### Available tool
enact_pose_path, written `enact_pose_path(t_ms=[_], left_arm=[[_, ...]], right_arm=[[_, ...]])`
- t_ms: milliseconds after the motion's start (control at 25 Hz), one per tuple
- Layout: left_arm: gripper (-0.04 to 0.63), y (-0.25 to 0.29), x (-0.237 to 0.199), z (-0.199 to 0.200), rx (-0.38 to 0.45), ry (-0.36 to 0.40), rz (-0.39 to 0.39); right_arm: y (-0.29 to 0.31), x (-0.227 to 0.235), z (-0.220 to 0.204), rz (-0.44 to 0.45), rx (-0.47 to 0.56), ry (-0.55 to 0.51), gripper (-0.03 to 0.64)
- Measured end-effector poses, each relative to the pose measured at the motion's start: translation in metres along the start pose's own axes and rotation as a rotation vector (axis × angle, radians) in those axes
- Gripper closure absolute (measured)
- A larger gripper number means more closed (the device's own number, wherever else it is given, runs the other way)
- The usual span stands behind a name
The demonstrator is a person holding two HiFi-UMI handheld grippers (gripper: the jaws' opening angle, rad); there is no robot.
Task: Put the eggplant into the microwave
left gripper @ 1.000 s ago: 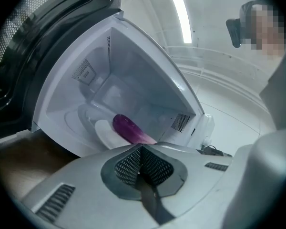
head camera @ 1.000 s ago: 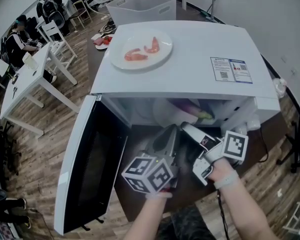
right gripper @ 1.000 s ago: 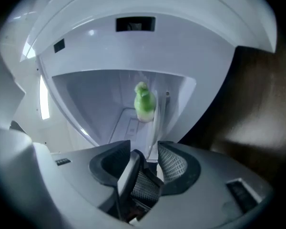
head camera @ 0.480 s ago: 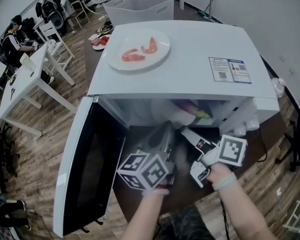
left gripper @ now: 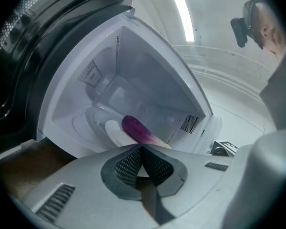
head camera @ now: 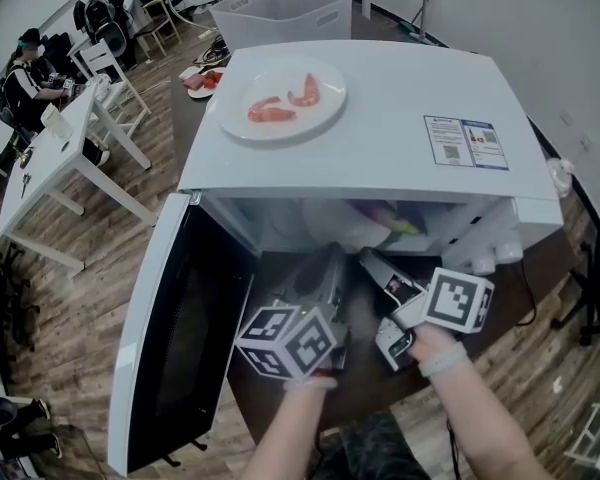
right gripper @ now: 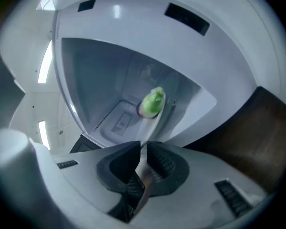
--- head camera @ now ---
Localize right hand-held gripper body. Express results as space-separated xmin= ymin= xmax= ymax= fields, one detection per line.
xmin=374 ymin=266 xmax=495 ymax=372

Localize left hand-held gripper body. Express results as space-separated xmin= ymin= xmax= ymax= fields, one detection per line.
xmin=234 ymin=291 xmax=351 ymax=384

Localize white plate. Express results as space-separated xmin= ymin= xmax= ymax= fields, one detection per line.
xmin=178 ymin=66 xmax=227 ymax=100
xmin=217 ymin=53 xmax=349 ymax=143
xmin=302 ymin=200 xmax=396 ymax=249

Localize purple eggplant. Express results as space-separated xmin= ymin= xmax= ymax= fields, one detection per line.
xmin=352 ymin=200 xmax=426 ymax=237

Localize white microwave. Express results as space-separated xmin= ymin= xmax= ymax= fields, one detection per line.
xmin=106 ymin=39 xmax=565 ymax=478

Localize person's left forearm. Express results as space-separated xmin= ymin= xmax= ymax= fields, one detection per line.
xmin=239 ymin=375 xmax=339 ymax=480

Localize person's right forearm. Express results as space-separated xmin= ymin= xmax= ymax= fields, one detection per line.
xmin=429 ymin=357 xmax=546 ymax=480

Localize person's right hand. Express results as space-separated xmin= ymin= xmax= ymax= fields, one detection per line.
xmin=410 ymin=323 xmax=459 ymax=364

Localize white wristband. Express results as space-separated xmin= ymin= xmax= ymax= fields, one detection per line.
xmin=419 ymin=341 xmax=470 ymax=380

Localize person's camouflage shorts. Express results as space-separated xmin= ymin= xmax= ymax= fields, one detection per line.
xmin=309 ymin=410 xmax=431 ymax=480

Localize clear plastic bottle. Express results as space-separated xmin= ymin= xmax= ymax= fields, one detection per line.
xmin=546 ymin=156 xmax=575 ymax=199

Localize pink shrimp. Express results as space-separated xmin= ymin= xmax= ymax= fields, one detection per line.
xmin=247 ymin=95 xmax=299 ymax=124
xmin=286 ymin=71 xmax=324 ymax=107

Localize white plastic storage bin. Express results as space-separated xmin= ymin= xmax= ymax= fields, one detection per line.
xmin=208 ymin=0 xmax=354 ymax=52

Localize white table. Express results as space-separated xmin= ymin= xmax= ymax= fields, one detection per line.
xmin=0 ymin=85 xmax=159 ymax=274

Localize white cup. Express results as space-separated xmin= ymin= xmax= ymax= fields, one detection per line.
xmin=39 ymin=102 xmax=75 ymax=140

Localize scissors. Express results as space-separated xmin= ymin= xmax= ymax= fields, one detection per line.
xmin=18 ymin=165 xmax=35 ymax=200

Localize light wooden chair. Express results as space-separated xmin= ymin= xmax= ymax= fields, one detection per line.
xmin=134 ymin=0 xmax=181 ymax=59

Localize white chair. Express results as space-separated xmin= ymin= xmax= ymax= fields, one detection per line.
xmin=77 ymin=37 xmax=154 ymax=169

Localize black power cable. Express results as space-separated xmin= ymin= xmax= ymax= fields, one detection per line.
xmin=517 ymin=260 xmax=540 ymax=329

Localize white frame stand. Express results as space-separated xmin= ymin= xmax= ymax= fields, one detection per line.
xmin=564 ymin=402 xmax=600 ymax=472

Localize tangled black cables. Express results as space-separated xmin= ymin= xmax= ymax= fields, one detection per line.
xmin=194 ymin=32 xmax=231 ymax=67

